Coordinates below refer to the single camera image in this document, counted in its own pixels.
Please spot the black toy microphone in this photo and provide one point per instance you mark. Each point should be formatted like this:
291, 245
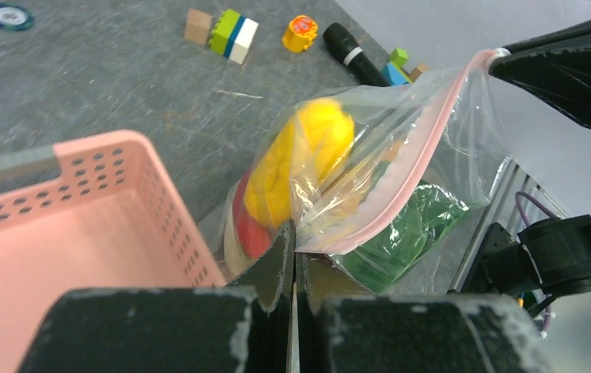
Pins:
343, 47

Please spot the clear dotted zip top bag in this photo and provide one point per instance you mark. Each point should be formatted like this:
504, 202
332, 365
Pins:
454, 140

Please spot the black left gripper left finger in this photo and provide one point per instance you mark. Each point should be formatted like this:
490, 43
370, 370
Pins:
241, 327

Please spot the pink perforated plastic basket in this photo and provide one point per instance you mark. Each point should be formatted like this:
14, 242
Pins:
100, 211

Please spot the white toy eggplant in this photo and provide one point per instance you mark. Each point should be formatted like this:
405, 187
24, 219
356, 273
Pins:
234, 256

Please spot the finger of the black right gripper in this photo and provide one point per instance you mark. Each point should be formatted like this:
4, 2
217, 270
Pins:
555, 67

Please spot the yellow toy squash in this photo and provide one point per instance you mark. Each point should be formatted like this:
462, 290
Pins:
315, 141

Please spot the orange toy ginger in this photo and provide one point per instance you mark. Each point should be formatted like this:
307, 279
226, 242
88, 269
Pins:
352, 187

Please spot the red blue toy brick house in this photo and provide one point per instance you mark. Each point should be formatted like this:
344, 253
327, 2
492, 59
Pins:
394, 75

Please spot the green white stacked toy bricks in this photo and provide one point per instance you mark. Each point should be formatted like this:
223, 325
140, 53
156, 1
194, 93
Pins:
231, 36

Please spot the small wooden cube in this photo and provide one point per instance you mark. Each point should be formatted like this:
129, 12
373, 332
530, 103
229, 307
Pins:
417, 71

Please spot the red toy chili pepper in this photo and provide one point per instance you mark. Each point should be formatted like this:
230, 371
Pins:
253, 237

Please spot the small green cube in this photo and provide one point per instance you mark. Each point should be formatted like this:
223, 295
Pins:
399, 57

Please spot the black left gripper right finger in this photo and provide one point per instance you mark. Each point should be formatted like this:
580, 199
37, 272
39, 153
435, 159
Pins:
343, 330

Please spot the yellow butterfly toy brick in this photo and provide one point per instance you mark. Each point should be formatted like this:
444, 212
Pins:
300, 34

